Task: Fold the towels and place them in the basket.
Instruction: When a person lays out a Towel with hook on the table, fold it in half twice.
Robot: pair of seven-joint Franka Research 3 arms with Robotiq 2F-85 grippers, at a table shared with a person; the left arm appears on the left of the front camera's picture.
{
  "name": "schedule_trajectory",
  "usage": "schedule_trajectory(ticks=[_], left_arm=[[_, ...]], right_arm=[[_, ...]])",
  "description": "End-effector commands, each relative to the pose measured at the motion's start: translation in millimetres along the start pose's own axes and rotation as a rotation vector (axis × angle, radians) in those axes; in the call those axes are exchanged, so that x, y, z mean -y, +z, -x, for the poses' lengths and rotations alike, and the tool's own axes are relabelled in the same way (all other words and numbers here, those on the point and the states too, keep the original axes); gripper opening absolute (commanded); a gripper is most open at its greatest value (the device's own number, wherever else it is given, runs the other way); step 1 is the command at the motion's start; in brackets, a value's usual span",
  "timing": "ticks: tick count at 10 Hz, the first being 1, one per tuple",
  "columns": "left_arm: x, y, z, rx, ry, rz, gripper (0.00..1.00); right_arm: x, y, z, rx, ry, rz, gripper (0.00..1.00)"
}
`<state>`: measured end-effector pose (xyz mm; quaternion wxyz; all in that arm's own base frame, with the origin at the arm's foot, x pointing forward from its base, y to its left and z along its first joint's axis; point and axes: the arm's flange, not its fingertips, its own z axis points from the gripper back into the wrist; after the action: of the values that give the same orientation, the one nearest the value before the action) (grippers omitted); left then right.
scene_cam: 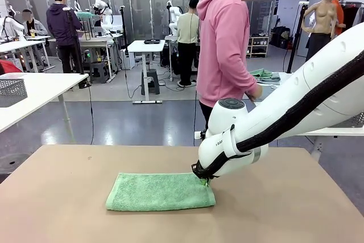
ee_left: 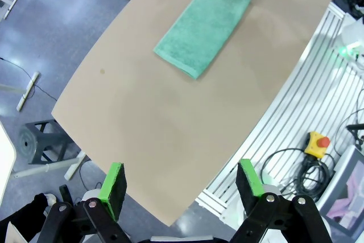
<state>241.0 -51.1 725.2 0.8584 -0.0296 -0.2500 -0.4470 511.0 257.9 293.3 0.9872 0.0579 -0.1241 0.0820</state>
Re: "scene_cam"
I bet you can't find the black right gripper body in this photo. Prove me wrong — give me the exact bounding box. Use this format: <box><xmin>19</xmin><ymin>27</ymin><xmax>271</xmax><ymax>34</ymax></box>
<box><xmin>198</xmin><ymin>172</ymin><xmax>220</xmax><ymax>182</ymax></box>

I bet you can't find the green terry towel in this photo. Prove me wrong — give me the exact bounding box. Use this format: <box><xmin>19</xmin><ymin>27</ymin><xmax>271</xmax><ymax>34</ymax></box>
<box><xmin>105</xmin><ymin>172</ymin><xmax>216</xmax><ymax>212</ymax></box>
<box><xmin>249</xmin><ymin>68</ymin><xmax>274</xmax><ymax>80</ymax></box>

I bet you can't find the grey perforated plastic basket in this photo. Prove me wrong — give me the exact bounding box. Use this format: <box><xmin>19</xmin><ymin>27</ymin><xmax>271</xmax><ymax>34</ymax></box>
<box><xmin>334</xmin><ymin>111</ymin><xmax>364</xmax><ymax>129</ymax></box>
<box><xmin>0</xmin><ymin>78</ymin><xmax>28</xmax><ymax>108</ymax></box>

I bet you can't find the pink-sleeved right forearm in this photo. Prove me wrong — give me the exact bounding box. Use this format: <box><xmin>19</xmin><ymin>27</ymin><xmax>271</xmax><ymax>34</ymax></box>
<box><xmin>231</xmin><ymin>60</ymin><xmax>259</xmax><ymax>97</ymax></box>

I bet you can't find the person's right hand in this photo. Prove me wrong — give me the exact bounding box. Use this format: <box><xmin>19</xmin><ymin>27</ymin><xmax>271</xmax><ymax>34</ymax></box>
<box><xmin>246</xmin><ymin>84</ymin><xmax>263</xmax><ymax>99</ymax></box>

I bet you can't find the grey plastic step stool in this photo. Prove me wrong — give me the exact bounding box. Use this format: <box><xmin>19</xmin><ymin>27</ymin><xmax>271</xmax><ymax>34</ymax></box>
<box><xmin>140</xmin><ymin>69</ymin><xmax>161</xmax><ymax>96</ymax></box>
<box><xmin>89</xmin><ymin>61</ymin><xmax>109</xmax><ymax>85</ymax></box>

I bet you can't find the person in pink hoodie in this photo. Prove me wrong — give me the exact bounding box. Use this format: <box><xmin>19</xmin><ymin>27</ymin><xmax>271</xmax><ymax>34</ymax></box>
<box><xmin>196</xmin><ymin>0</ymin><xmax>264</xmax><ymax>138</ymax></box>

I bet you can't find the white shoe shelf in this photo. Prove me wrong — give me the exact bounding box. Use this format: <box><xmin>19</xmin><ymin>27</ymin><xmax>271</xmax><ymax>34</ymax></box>
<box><xmin>246</xmin><ymin>35</ymin><xmax>270</xmax><ymax>59</ymax></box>

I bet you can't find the white computer case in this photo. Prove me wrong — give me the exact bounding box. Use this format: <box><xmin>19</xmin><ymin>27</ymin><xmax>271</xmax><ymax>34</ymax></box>
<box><xmin>119</xmin><ymin>48</ymin><xmax>136</xmax><ymax>71</ymax></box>

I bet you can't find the small white desk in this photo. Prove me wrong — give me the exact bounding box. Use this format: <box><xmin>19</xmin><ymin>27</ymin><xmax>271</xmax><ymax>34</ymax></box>
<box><xmin>127</xmin><ymin>40</ymin><xmax>166</xmax><ymax>105</ymax></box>

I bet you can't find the person in beige sweater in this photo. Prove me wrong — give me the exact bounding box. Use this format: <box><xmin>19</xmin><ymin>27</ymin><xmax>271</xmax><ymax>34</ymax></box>
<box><xmin>175</xmin><ymin>0</ymin><xmax>200</xmax><ymax>88</ymax></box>

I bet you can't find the black bags pile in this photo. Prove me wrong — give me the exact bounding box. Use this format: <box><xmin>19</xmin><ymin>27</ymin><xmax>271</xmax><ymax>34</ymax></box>
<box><xmin>269</xmin><ymin>26</ymin><xmax>293</xmax><ymax>50</ymax></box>

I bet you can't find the black pole with white top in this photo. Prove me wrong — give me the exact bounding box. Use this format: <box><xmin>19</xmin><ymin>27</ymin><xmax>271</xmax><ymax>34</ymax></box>
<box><xmin>286</xmin><ymin>1</ymin><xmax>310</xmax><ymax>74</ymax></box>

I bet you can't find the black light stand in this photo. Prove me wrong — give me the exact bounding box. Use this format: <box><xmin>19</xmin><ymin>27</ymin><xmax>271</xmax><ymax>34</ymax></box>
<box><xmin>119</xmin><ymin>5</ymin><xmax>130</xmax><ymax>59</ymax></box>

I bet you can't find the white lab workbench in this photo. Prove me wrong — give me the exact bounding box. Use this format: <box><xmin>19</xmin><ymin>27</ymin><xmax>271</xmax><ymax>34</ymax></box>
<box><xmin>76</xmin><ymin>32</ymin><xmax>123</xmax><ymax>81</ymax></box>

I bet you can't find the beige mannequin with dark skirt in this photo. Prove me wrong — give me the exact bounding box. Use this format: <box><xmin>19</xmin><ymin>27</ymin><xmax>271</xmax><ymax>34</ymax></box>
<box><xmin>301</xmin><ymin>0</ymin><xmax>340</xmax><ymax>62</ymax></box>

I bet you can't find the black round floor plate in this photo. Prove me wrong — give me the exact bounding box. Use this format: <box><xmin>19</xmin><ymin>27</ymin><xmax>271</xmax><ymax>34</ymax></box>
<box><xmin>0</xmin><ymin>153</ymin><xmax>31</xmax><ymax>175</ymax></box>

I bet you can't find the mannequin with orange shirt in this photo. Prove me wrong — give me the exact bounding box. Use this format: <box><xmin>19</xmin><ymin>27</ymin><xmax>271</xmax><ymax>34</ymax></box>
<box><xmin>330</xmin><ymin>0</ymin><xmax>347</xmax><ymax>36</ymax></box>

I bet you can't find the person in purple jacket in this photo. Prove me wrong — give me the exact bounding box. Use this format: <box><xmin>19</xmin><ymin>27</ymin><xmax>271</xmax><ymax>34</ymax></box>
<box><xmin>45</xmin><ymin>0</ymin><xmax>84</xmax><ymax>75</ymax></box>

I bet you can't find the clothes rack with dark garments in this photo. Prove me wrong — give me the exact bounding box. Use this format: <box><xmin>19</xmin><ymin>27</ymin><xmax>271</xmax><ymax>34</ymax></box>
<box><xmin>340</xmin><ymin>0</ymin><xmax>364</xmax><ymax>32</ymax></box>

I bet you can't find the red fabric item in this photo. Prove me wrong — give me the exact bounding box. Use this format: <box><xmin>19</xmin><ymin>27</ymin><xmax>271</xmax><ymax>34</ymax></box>
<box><xmin>0</xmin><ymin>60</ymin><xmax>23</xmax><ymax>74</ymax></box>

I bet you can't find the seated person in grey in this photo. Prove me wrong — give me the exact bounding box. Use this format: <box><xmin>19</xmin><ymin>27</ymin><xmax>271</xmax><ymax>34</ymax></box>
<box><xmin>20</xmin><ymin>9</ymin><xmax>49</xmax><ymax>38</ymax></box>

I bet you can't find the long white lab table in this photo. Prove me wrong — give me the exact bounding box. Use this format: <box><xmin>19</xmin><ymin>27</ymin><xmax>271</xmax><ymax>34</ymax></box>
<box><xmin>0</xmin><ymin>35</ymin><xmax>52</xmax><ymax>73</ymax></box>

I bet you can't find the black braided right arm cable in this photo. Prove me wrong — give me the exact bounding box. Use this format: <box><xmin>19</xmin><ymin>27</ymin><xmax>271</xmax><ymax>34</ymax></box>
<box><xmin>191</xmin><ymin>51</ymin><xmax>364</xmax><ymax>180</ymax></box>

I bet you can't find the thin black floor cable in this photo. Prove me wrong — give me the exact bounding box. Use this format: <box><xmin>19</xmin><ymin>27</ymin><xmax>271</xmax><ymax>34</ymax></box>
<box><xmin>86</xmin><ymin>83</ymin><xmax>95</xmax><ymax>145</ymax></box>

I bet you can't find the black camera tripod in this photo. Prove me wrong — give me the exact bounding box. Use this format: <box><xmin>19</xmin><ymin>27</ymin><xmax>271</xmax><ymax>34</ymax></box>
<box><xmin>64</xmin><ymin>5</ymin><xmax>92</xmax><ymax>89</ymax></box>

